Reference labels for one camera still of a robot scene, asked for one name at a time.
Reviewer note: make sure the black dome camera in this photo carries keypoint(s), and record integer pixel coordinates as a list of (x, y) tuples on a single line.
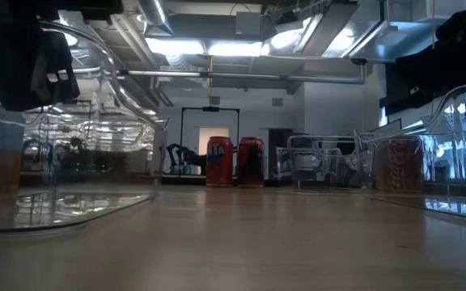
[(358, 61)]

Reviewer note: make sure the shiny rectangular air duct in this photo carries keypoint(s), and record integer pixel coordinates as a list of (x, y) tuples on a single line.
[(370, 40)]

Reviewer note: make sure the fluorescent ceiling light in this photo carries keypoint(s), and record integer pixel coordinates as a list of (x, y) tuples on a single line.
[(235, 49), (174, 46)]

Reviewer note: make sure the black background robot arm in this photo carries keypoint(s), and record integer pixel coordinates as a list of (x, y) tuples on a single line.
[(180, 155)]

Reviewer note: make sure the round silver air duct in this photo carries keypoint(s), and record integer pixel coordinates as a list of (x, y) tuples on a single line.
[(152, 12)]

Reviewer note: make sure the clear plastic bin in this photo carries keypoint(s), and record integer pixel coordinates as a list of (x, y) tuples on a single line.
[(75, 206), (322, 161), (459, 161)]

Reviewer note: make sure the teal bottles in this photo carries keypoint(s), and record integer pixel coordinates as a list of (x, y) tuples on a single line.
[(186, 169)]

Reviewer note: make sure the grey horizontal ceiling pipe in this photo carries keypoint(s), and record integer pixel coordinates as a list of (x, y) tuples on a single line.
[(241, 75)]

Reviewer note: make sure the grey wall vent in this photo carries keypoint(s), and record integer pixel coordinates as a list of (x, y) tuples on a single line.
[(214, 100), (277, 102)]

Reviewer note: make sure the black background rig frame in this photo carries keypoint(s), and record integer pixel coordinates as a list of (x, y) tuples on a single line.
[(210, 108)]

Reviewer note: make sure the red Coca-Cola can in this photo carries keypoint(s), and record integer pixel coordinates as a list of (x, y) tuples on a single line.
[(219, 165), (251, 161), (405, 163)]

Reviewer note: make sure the grey ceiling box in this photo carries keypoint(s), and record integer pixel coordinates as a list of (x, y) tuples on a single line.
[(248, 23)]

